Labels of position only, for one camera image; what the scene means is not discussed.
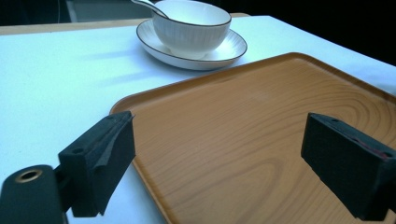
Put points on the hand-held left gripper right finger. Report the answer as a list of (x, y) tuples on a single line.
[(348, 165)]

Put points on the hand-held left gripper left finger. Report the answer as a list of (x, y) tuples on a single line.
[(93, 165)]

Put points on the wooden tray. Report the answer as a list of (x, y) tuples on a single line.
[(236, 137)]

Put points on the white plate with dark rim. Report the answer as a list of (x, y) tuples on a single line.
[(227, 53)]

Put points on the white ribbed bowl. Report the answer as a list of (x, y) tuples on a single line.
[(193, 29)]

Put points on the white spoon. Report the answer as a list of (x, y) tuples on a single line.
[(149, 5)]

